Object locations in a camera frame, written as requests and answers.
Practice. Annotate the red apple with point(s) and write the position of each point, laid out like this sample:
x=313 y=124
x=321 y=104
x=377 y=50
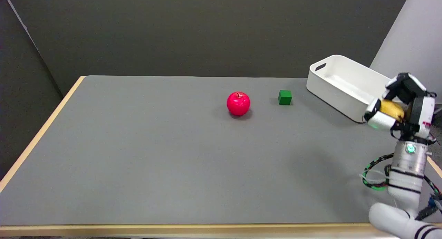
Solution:
x=238 y=103

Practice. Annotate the green cube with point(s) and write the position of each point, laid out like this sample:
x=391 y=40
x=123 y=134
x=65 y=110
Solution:
x=285 y=97

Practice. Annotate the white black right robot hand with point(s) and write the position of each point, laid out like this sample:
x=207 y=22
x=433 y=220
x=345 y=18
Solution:
x=419 y=111

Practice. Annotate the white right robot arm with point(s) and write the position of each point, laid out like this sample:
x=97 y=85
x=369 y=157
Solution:
x=407 y=177

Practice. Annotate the white plastic box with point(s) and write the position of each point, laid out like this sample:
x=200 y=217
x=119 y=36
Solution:
x=345 y=85

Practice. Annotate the yellow pear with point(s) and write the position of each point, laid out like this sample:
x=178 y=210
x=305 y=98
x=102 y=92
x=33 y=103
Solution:
x=392 y=109

